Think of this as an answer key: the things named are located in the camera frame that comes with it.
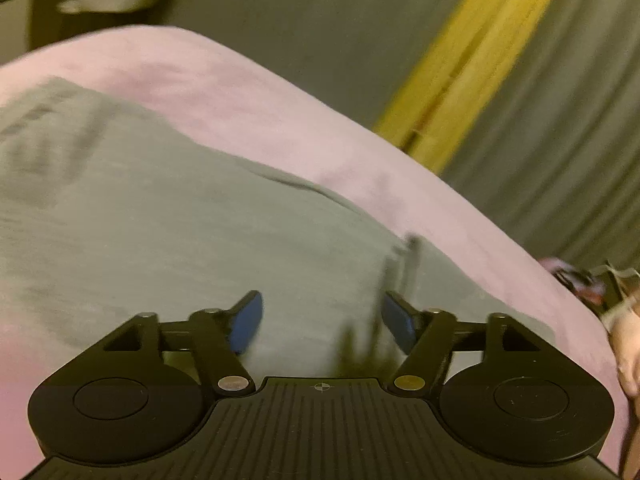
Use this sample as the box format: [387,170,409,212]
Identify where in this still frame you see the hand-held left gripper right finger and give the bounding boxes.
[381,291,544,395]

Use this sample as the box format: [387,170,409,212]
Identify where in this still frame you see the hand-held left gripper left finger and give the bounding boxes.
[99,290,264,396]

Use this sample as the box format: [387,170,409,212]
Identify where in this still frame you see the grey sweatpants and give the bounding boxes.
[0,76,557,380]

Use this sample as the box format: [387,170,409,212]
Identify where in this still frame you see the dark clutter pile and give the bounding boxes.
[539,257,640,320]

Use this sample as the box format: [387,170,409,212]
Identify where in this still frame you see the pink blanket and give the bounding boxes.
[0,25,635,480]

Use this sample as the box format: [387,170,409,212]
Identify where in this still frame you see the beige rounded object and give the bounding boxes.
[606,305,640,398]

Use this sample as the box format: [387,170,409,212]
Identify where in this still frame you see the grey curtain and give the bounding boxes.
[160,0,488,133]
[440,0,640,273]

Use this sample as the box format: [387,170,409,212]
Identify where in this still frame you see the yellow curtain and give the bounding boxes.
[374,0,572,175]

